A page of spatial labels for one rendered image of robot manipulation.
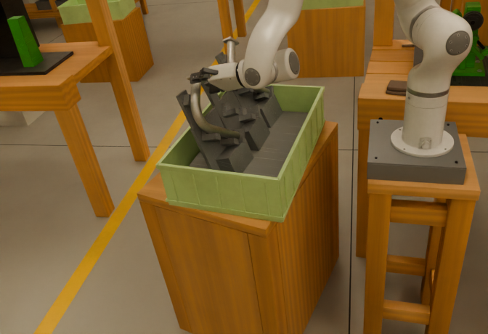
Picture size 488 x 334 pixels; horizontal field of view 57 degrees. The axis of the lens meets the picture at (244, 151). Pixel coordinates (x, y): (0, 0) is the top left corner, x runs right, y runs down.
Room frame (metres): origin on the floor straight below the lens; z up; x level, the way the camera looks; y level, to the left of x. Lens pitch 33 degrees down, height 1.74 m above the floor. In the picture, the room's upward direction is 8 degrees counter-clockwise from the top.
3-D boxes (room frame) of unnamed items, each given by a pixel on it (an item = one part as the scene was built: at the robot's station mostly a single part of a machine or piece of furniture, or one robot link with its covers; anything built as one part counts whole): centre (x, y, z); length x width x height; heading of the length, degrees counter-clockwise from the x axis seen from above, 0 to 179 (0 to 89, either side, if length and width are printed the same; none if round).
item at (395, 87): (1.56, -0.65, 0.91); 0.10 x 0.08 x 0.03; 57
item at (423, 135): (1.18, -0.57, 1.00); 0.19 x 0.19 x 0.18
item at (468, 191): (1.18, -0.57, 0.83); 0.32 x 0.32 x 0.04; 70
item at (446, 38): (1.16, -0.58, 1.22); 0.19 x 0.12 x 0.24; 4
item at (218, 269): (1.44, 0.00, 0.39); 0.68 x 0.52 x 0.79; 147
